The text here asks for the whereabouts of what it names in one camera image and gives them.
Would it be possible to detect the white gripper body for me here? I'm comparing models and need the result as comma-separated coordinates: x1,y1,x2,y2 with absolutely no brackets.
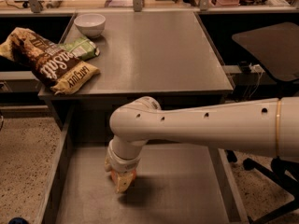
107,141,140,173

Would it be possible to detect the orange fruit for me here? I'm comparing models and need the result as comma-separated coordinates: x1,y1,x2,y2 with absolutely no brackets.
111,170,136,185

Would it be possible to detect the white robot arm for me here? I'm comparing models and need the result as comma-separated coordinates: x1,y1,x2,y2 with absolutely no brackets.
105,96,299,193

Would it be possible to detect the grey open top drawer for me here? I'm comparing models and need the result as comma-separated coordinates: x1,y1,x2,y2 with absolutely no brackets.
35,106,249,224

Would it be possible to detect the grey counter cabinet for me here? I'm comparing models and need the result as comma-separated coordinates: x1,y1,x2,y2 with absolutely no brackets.
39,10,233,124

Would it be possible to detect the brown sea salt chip bag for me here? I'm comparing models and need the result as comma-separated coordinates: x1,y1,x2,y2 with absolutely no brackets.
0,27,100,94

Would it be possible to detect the green snack bag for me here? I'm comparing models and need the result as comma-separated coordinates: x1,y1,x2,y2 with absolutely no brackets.
59,36,100,61

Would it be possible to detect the white ceramic bowl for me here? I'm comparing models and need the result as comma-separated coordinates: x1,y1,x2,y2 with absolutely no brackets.
74,13,106,38

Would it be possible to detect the black office chair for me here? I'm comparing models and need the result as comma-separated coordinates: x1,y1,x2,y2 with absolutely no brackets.
226,151,299,224

